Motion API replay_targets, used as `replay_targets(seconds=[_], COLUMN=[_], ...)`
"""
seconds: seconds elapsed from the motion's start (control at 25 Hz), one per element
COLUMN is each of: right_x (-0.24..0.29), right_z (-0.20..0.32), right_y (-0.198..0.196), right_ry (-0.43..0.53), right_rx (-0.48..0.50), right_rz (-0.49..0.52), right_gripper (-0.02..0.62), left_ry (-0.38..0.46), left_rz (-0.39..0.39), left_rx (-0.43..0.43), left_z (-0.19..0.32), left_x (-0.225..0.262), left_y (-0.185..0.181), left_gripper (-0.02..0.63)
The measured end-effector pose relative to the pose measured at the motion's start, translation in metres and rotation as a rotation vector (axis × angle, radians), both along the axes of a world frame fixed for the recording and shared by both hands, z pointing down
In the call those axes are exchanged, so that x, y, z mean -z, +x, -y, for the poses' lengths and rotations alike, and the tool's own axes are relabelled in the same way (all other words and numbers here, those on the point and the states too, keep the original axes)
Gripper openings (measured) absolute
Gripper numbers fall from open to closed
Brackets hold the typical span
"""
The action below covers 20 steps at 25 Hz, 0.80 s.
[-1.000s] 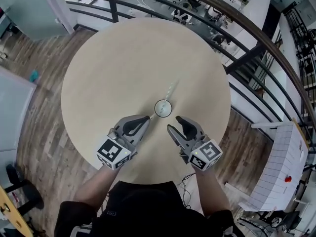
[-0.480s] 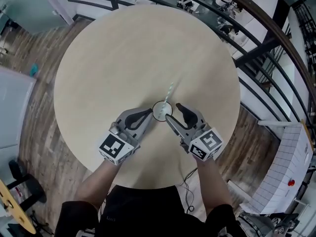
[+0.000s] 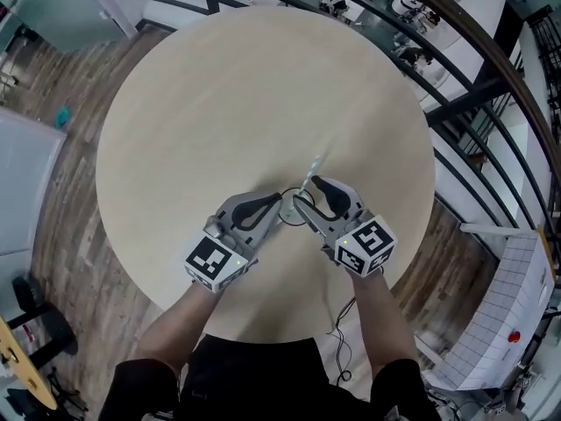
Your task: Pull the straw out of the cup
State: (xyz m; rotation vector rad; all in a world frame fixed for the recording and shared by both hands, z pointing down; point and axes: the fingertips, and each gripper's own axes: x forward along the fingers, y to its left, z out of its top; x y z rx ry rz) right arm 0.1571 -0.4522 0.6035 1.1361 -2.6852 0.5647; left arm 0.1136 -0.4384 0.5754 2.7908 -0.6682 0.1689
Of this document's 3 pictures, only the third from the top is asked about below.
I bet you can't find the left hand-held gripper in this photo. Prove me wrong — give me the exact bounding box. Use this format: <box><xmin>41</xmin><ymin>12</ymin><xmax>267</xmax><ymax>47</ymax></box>
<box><xmin>183</xmin><ymin>192</ymin><xmax>283</xmax><ymax>294</ymax></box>

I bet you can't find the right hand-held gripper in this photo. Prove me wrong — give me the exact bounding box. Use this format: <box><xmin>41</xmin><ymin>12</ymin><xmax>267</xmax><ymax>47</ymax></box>
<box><xmin>292</xmin><ymin>175</ymin><xmax>399</xmax><ymax>277</ymax></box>

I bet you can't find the white striped straw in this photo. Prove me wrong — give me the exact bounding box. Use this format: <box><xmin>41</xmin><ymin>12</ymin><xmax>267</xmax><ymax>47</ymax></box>
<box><xmin>299</xmin><ymin>154</ymin><xmax>324</xmax><ymax>195</ymax></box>

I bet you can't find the person's left forearm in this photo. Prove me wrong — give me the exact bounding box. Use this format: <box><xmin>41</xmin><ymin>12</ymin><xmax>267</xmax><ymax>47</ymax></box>
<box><xmin>131</xmin><ymin>277</ymin><xmax>225</xmax><ymax>370</ymax></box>

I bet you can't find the person's right forearm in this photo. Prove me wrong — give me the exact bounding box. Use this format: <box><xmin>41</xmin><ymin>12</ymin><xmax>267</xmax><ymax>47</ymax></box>
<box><xmin>349</xmin><ymin>269</ymin><xmax>418</xmax><ymax>379</ymax></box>

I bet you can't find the person's black clothing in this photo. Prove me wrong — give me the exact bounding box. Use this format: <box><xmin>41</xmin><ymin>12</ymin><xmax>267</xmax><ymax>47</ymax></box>
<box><xmin>97</xmin><ymin>333</ymin><xmax>444</xmax><ymax>421</ymax></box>

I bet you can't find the black metal railing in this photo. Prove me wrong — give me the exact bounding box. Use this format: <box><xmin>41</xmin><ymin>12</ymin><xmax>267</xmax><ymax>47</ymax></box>
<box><xmin>118</xmin><ymin>0</ymin><xmax>561</xmax><ymax>239</ymax></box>

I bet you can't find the white tiled box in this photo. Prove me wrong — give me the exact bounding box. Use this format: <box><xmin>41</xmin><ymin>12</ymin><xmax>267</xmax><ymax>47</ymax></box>
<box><xmin>418</xmin><ymin>229</ymin><xmax>558</xmax><ymax>390</ymax></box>

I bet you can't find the teal small object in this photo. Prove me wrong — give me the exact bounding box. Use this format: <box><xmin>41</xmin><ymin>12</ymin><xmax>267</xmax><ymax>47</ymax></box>
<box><xmin>53</xmin><ymin>104</ymin><xmax>73</xmax><ymax>129</ymax></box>

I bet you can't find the white cabinet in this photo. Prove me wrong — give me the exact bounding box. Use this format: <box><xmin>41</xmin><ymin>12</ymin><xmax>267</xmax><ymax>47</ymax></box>
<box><xmin>0</xmin><ymin>106</ymin><xmax>69</xmax><ymax>259</ymax></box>

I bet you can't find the black round stool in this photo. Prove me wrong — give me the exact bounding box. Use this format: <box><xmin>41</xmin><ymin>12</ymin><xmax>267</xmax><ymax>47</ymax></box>
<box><xmin>8</xmin><ymin>275</ymin><xmax>79</xmax><ymax>368</ymax></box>

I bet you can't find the yellow wooden round table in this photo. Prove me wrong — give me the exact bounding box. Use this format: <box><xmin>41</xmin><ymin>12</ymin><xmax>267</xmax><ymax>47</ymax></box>
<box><xmin>0</xmin><ymin>315</ymin><xmax>59</xmax><ymax>411</ymax></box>

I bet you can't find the black cable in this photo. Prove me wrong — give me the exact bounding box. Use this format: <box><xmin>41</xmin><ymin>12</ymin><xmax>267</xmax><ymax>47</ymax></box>
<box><xmin>325</xmin><ymin>295</ymin><xmax>357</xmax><ymax>385</ymax></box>

